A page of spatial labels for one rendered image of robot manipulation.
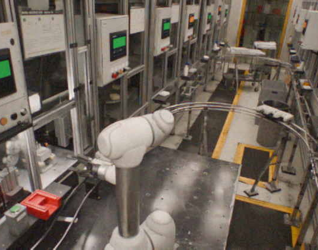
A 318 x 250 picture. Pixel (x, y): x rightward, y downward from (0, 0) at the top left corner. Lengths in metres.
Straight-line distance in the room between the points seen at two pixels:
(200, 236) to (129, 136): 0.95
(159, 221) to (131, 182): 0.36
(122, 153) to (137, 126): 0.12
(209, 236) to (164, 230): 0.43
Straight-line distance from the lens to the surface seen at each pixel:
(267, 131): 4.31
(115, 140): 1.03
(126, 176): 1.15
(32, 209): 1.61
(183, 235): 1.79
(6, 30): 1.40
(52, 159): 1.96
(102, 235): 1.78
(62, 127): 2.08
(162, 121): 1.11
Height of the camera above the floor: 1.98
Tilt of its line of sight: 26 degrees down
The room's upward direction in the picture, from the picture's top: 3 degrees clockwise
